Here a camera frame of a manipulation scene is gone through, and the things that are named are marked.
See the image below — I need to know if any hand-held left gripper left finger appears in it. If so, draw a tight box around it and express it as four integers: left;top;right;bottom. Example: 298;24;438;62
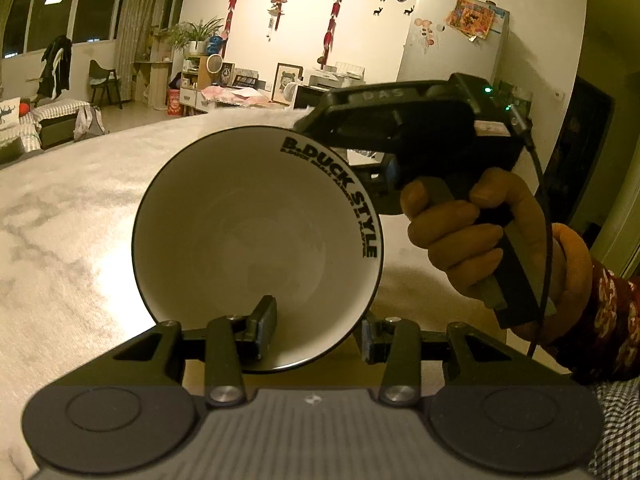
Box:
46;295;278;407

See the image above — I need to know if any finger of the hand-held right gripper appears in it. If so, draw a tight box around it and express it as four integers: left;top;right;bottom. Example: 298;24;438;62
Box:
294;91;362;151

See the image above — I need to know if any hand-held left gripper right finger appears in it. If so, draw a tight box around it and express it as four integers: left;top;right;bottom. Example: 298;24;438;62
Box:
360;316;578;407

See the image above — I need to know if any yellow bowl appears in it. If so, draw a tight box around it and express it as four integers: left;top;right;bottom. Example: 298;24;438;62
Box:
134;126;385;373

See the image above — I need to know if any person's right forearm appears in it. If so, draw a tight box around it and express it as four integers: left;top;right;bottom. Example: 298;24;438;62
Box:
512;222;640;386

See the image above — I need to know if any person's right hand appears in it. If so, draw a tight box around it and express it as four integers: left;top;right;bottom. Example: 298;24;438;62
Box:
400;167;557;307

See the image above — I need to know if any black microwave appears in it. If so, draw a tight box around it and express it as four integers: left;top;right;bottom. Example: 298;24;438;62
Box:
292;84;333;110

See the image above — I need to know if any white printer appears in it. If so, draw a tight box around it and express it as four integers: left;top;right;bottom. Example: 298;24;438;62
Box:
306;61;368;88

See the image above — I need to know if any framed portrait drawing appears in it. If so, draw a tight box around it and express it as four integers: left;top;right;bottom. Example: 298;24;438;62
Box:
271;62;304;107

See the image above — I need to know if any white refrigerator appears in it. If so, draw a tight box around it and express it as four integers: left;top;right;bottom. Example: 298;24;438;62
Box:
397;0;511;86

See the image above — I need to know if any pink cloth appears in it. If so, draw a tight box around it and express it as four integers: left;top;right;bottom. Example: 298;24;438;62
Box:
200;85;273;108

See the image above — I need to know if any colourful fridge poster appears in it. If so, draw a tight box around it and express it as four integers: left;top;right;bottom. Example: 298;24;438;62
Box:
446;0;493;42

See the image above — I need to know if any white low cabinet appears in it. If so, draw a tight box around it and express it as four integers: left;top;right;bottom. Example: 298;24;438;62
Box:
179;85;301;116

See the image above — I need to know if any wooden cube shelf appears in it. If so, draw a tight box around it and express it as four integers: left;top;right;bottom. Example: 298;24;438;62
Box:
182;55;211;88

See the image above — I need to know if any potted green plant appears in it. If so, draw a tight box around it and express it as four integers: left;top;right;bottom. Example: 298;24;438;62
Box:
165;17;226;56

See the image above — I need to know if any wooden desk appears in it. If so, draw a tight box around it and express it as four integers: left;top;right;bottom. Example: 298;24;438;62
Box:
132;30;176;111

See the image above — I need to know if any beige patterned curtain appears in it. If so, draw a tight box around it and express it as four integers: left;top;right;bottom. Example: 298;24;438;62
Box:
116;0;166;106

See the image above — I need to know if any dark wooden chair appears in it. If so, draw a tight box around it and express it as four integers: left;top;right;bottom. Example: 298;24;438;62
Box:
89;59;123;110

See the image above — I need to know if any grey backpack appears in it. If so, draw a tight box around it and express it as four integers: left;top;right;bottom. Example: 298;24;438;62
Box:
74;102;107;142

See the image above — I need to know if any person's checked clothing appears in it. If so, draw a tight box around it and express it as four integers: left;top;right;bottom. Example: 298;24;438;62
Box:
590;377;640;480

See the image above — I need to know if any checked sofa cover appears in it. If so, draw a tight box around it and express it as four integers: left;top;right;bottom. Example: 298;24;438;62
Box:
0;100;93;146

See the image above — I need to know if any grey sofa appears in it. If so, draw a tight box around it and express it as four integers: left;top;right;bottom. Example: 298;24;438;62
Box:
0;100;96;166

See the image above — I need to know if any black and white jacket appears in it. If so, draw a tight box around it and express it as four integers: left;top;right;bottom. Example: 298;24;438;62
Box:
37;35;73;101

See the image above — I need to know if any window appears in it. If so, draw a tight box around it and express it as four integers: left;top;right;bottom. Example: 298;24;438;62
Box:
0;0;123;61

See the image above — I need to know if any deer print pillow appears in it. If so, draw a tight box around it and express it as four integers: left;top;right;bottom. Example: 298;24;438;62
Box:
0;97;22;131

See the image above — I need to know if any long red firecracker string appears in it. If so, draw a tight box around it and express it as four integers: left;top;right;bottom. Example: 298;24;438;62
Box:
322;0;351;66

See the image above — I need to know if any short red firecracker string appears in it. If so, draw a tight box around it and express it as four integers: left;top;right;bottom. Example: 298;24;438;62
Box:
226;0;247;53

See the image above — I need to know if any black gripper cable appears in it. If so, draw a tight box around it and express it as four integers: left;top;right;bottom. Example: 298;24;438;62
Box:
507;102;553;361

